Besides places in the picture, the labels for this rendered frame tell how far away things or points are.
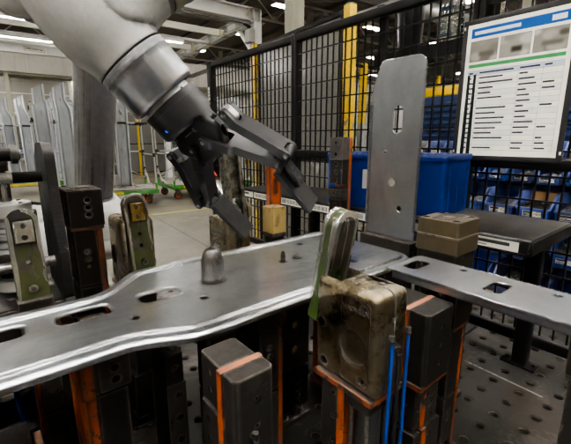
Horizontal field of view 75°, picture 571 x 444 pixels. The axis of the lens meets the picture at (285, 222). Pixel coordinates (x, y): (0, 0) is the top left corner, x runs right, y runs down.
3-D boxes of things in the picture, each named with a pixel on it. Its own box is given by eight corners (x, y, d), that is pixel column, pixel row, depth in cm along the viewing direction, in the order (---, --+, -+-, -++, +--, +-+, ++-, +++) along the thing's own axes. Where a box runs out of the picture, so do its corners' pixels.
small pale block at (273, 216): (273, 378, 79) (272, 208, 71) (263, 370, 81) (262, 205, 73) (286, 372, 81) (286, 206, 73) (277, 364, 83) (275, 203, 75)
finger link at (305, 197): (281, 160, 48) (285, 159, 47) (314, 199, 50) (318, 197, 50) (272, 174, 46) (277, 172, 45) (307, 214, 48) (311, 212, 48)
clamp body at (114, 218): (131, 438, 63) (108, 224, 55) (112, 402, 72) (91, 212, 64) (182, 413, 69) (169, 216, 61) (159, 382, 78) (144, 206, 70)
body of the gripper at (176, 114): (202, 68, 45) (251, 128, 49) (168, 102, 51) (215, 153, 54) (166, 95, 41) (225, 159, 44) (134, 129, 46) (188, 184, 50)
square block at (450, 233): (440, 414, 68) (460, 223, 60) (402, 391, 74) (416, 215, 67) (461, 395, 73) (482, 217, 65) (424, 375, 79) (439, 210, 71)
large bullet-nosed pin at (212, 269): (209, 297, 51) (206, 250, 49) (198, 289, 53) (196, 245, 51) (229, 291, 52) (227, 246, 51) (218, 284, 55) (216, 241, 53)
